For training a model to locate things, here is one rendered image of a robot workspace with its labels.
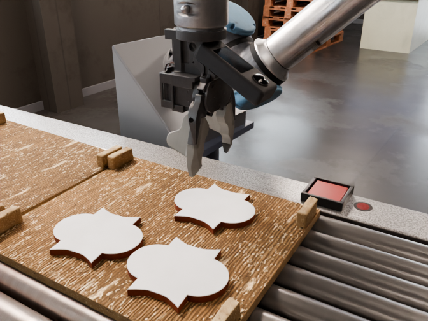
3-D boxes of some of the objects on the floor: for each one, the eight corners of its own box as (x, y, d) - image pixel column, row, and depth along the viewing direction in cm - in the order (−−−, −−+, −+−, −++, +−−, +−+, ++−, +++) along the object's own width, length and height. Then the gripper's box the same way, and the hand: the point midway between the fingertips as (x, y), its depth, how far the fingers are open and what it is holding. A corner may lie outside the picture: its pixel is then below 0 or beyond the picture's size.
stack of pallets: (295, 34, 752) (299, -21, 715) (344, 40, 709) (351, -19, 671) (259, 46, 661) (262, -17, 623) (313, 53, 617) (319, -14, 579)
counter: (437, 32, 774) (447, -13, 742) (407, 54, 614) (418, -2, 582) (397, 28, 809) (404, -15, 777) (358, 48, 649) (365, -5, 618)
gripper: (200, 18, 70) (202, 139, 79) (136, 33, 58) (146, 174, 67) (249, 22, 66) (245, 149, 75) (190, 39, 54) (193, 188, 63)
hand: (213, 160), depth 70 cm, fingers open, 9 cm apart
